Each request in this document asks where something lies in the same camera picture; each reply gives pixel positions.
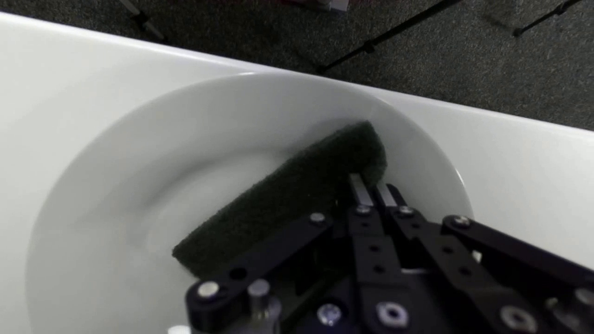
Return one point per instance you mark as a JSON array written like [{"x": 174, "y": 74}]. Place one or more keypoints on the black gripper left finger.
[{"x": 365, "y": 260}]

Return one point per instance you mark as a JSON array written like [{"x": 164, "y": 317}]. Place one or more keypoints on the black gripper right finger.
[{"x": 483, "y": 265}]

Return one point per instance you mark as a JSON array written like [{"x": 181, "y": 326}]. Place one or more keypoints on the dark green scouring sponge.
[{"x": 290, "y": 185}]

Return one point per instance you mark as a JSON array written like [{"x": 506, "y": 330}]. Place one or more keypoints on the black tripod leg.
[
  {"x": 372, "y": 46},
  {"x": 545, "y": 16},
  {"x": 142, "y": 20}
]

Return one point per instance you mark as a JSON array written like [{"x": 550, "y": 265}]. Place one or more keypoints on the white ceramic plate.
[{"x": 155, "y": 185}]

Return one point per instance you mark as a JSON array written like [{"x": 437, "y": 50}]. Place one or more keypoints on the small grey box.
[{"x": 331, "y": 3}]

